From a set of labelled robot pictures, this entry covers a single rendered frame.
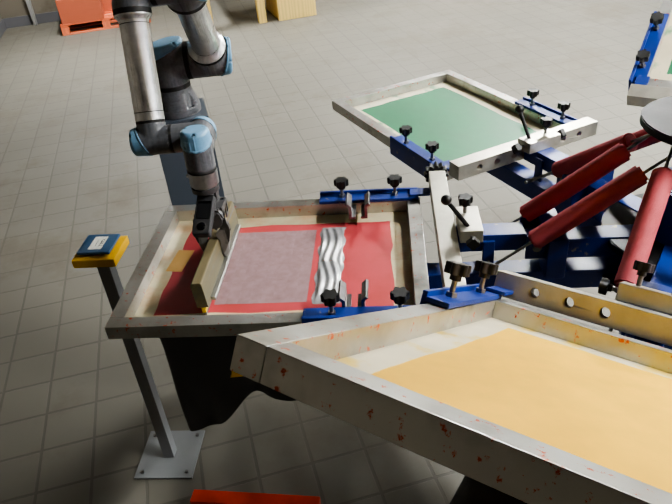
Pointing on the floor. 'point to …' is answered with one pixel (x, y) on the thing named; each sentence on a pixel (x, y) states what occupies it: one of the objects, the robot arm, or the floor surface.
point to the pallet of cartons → (92, 11)
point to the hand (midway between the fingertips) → (216, 254)
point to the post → (158, 446)
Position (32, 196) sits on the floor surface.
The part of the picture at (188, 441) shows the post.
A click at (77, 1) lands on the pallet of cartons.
